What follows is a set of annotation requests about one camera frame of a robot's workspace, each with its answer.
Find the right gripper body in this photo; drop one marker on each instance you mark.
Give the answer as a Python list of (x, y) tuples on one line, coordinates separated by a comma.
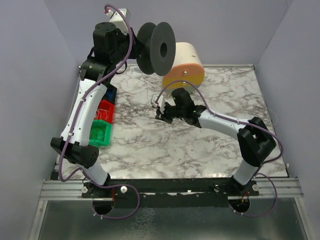
[(166, 111)]

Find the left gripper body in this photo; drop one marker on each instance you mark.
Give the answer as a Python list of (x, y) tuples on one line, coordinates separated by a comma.
[(133, 46)]

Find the black cable spool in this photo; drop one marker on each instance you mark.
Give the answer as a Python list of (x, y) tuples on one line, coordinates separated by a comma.
[(158, 48)]

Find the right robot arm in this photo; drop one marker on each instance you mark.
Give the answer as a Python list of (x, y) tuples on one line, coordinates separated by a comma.
[(254, 139)]

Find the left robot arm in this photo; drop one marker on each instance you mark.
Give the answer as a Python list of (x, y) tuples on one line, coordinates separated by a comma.
[(112, 47)]

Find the cream cylindrical drawer cabinet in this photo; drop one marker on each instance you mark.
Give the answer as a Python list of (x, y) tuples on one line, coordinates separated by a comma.
[(186, 67)]

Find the red storage bin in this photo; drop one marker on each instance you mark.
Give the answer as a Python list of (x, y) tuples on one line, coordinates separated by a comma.
[(105, 111)]

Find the green storage bin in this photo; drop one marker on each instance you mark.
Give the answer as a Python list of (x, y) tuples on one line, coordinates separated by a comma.
[(100, 133)]

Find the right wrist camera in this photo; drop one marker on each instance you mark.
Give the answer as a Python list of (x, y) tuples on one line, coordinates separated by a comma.
[(158, 102)]

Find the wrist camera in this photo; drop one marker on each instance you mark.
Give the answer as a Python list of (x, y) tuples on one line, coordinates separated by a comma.
[(117, 20), (158, 102)]

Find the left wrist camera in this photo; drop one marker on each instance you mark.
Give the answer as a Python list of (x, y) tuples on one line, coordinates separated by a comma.
[(117, 20)]

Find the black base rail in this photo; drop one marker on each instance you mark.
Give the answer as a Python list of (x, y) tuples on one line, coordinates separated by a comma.
[(169, 192)]

